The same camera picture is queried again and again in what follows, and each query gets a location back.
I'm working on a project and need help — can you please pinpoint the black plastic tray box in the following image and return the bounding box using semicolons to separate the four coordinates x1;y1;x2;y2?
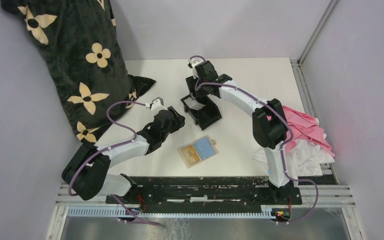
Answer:
180;95;222;131

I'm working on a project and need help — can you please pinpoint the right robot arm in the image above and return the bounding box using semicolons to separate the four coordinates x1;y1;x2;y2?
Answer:
181;56;294;204

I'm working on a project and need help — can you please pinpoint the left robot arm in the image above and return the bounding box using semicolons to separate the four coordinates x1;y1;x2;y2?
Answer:
61;106;186;204

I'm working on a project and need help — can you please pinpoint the stack of credit cards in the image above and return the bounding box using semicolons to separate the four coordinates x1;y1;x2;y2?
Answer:
184;98;205;111

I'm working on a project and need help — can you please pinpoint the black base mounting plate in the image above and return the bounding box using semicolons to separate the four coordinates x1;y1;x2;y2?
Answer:
105;176;303;214

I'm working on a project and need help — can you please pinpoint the pink cloth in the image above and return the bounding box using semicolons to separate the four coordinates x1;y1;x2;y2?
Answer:
283;105;335;157

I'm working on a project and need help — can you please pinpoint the black floral blanket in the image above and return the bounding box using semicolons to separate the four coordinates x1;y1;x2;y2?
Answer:
0;0;156;144

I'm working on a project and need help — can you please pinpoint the white cloth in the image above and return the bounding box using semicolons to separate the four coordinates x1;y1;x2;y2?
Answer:
252;117;336;178

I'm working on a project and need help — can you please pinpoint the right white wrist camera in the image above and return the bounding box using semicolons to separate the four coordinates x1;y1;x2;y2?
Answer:
187;57;206;69

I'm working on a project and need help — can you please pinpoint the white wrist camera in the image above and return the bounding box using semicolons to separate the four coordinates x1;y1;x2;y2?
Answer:
187;57;206;69
145;97;167;115

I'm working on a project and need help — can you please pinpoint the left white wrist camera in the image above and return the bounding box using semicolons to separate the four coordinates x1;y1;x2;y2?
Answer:
145;97;167;115

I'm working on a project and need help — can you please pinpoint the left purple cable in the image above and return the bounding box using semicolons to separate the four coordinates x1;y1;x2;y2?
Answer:
67;100;165;226

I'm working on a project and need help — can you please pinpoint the purple cable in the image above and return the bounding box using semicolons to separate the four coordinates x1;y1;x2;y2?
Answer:
67;100;165;226
188;54;320;225

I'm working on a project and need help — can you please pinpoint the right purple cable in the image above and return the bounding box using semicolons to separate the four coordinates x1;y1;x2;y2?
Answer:
188;54;320;225

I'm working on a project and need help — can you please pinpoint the aluminium frame rail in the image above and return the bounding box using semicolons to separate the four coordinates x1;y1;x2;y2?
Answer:
290;0;340;118

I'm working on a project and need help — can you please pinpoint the white slotted cable duct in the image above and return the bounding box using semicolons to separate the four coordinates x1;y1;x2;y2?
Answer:
66;205;274;220

